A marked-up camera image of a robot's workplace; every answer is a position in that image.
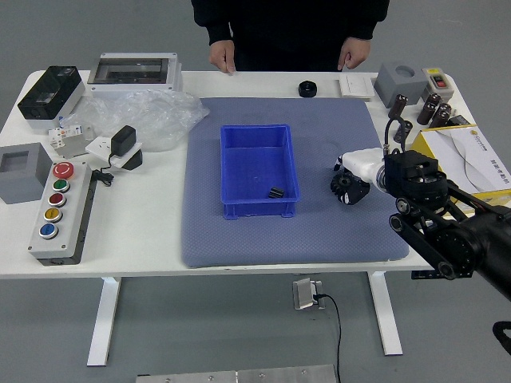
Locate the blue plastic box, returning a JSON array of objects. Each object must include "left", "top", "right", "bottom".
[{"left": 219, "top": 123, "right": 301, "bottom": 220}]

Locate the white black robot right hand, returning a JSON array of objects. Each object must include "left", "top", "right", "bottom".
[{"left": 333, "top": 147, "right": 387, "bottom": 207}]

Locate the silver floor socket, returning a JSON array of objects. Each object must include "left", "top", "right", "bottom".
[{"left": 292, "top": 278, "right": 327, "bottom": 311}]

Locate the black adapter cord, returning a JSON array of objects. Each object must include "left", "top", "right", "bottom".
[{"left": 90, "top": 153, "right": 116, "bottom": 187}]

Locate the black floor cable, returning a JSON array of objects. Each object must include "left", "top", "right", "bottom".
[{"left": 313, "top": 293, "right": 343, "bottom": 383}]

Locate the black-lid enclosure box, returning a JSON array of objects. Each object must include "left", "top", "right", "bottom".
[{"left": 17, "top": 65, "right": 86, "bottom": 131}]

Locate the grey block with round hole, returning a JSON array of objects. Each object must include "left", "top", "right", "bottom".
[{"left": 373, "top": 61, "right": 429, "bottom": 109}]

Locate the person's torso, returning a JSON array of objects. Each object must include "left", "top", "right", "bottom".
[{"left": 232, "top": 0, "right": 347, "bottom": 73}]

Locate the grey clear-lid distribution box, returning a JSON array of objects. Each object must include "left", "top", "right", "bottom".
[{"left": 86, "top": 51, "right": 184, "bottom": 99}]

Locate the black power adapter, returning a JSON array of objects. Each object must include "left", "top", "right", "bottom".
[{"left": 109, "top": 124, "right": 137, "bottom": 157}]

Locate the silver metal plate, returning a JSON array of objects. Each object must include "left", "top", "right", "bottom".
[{"left": 135, "top": 363, "right": 339, "bottom": 383}]

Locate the white wall switch plate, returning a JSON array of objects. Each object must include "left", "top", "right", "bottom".
[{"left": 338, "top": 75, "right": 376, "bottom": 100}]

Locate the white circuit breaker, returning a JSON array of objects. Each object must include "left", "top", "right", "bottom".
[{"left": 47, "top": 122, "right": 97, "bottom": 157}]

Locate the grey block with square hole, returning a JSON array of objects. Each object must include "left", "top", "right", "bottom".
[{"left": 0, "top": 142, "right": 55, "bottom": 205}]

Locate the person's right hand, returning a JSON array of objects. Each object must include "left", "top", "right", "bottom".
[{"left": 208, "top": 39, "right": 236, "bottom": 75}]

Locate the white table leg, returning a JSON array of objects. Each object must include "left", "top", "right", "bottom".
[
  {"left": 86, "top": 277, "right": 122, "bottom": 367},
  {"left": 366, "top": 270, "right": 403, "bottom": 357}
]

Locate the black round nut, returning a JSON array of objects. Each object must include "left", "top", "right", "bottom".
[{"left": 298, "top": 80, "right": 319, "bottom": 99}]

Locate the person's left hand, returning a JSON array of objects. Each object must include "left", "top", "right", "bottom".
[{"left": 338, "top": 38, "right": 367, "bottom": 73}]

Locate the big black gear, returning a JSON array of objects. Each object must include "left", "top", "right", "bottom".
[{"left": 330, "top": 172, "right": 353, "bottom": 203}]

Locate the black socket base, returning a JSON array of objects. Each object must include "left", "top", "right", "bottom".
[{"left": 117, "top": 149, "right": 145, "bottom": 173}]

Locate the blue-grey mat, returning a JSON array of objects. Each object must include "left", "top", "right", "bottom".
[{"left": 180, "top": 97, "right": 410, "bottom": 269}]

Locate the small black flat device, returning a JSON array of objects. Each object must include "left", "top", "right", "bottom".
[{"left": 449, "top": 114, "right": 477, "bottom": 128}]

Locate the five-button control station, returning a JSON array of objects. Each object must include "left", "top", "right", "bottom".
[{"left": 26, "top": 160, "right": 96, "bottom": 267}]

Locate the white socket plate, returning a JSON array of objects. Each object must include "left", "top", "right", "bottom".
[{"left": 85, "top": 135, "right": 144, "bottom": 168}]

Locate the clear plastic bag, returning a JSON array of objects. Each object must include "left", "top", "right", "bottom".
[{"left": 59, "top": 88, "right": 212, "bottom": 153}]

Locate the yellow white cardboard box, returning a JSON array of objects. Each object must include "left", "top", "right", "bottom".
[{"left": 410, "top": 124, "right": 511, "bottom": 208}]

